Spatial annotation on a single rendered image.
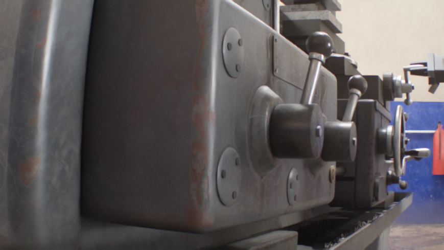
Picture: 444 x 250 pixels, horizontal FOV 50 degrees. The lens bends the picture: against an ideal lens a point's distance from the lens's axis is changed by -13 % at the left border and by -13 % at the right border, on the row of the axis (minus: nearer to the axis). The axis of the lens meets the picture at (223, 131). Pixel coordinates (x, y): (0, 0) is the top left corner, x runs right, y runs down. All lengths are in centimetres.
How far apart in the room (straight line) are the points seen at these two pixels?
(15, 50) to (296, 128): 30
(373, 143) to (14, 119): 112
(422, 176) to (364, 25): 182
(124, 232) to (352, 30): 549
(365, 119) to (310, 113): 89
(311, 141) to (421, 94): 525
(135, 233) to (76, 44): 27
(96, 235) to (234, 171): 19
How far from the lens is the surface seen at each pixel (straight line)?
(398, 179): 177
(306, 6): 159
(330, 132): 79
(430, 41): 591
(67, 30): 52
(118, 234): 66
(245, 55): 56
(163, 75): 51
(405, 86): 164
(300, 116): 57
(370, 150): 145
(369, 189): 145
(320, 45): 61
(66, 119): 52
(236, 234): 99
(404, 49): 591
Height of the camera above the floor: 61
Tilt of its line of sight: 4 degrees up
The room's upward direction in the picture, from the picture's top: 2 degrees clockwise
